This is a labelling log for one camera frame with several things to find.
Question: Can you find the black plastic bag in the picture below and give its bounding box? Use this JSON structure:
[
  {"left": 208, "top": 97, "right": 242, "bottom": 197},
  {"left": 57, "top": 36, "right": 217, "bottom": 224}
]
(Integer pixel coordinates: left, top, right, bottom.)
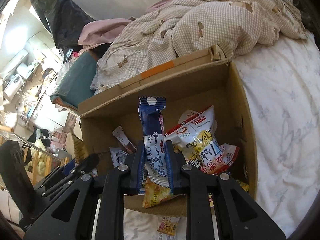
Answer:
[{"left": 30, "top": 0, "right": 94, "bottom": 50}]

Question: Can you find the orange chip bag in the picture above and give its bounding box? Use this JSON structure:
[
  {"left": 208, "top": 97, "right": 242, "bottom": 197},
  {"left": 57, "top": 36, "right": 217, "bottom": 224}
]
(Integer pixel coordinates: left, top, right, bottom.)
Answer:
[{"left": 142, "top": 178, "right": 177, "bottom": 209}]

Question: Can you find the teal orange cushion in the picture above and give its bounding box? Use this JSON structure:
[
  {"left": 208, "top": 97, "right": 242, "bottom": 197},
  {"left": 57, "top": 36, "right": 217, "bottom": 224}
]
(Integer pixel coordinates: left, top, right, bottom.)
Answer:
[{"left": 50, "top": 50, "right": 98, "bottom": 113}]

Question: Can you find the checkered bear quilt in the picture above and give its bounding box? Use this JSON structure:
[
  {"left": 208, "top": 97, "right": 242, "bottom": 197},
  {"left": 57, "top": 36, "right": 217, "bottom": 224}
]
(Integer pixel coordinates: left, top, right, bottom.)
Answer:
[{"left": 90, "top": 0, "right": 306, "bottom": 93}]

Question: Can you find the dark blue snack bar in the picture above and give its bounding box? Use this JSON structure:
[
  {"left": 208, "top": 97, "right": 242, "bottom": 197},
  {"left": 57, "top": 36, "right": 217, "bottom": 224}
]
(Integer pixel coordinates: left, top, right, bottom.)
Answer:
[{"left": 138, "top": 96, "right": 169, "bottom": 187}]

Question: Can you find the pink cloth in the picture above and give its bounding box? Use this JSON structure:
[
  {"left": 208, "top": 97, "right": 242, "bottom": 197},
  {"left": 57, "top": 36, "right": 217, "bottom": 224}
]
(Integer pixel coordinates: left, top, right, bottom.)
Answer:
[{"left": 77, "top": 0, "right": 181, "bottom": 53}]

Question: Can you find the brown chocolate wafer bar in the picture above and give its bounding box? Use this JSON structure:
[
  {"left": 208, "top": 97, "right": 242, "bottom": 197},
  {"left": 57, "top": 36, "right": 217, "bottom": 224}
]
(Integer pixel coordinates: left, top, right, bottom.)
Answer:
[{"left": 112, "top": 126, "right": 137, "bottom": 154}]

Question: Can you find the white red noodle snack bag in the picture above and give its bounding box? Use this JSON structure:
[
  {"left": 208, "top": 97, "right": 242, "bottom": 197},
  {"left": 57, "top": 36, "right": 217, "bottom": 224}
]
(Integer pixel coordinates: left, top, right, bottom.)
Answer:
[{"left": 164, "top": 106, "right": 239, "bottom": 175}]

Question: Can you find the yellow peanut packet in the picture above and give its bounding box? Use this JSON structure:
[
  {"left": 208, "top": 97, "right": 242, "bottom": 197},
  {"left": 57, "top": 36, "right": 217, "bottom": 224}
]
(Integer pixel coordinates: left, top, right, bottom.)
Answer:
[{"left": 157, "top": 216, "right": 180, "bottom": 236}]

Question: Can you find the brown cardboard box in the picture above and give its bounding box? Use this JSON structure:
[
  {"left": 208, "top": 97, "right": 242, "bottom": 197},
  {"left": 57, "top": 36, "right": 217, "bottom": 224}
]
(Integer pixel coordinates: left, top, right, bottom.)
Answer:
[{"left": 77, "top": 44, "right": 258, "bottom": 217}]

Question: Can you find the white floral bed sheet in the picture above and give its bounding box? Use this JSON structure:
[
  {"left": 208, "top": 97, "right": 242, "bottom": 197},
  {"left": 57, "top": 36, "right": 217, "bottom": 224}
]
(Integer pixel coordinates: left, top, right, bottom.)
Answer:
[{"left": 123, "top": 29, "right": 320, "bottom": 240}]

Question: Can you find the white blue snack bag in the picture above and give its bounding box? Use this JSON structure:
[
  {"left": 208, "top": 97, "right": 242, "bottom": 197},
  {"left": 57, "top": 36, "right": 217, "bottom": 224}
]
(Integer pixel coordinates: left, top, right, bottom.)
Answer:
[{"left": 110, "top": 147, "right": 129, "bottom": 167}]

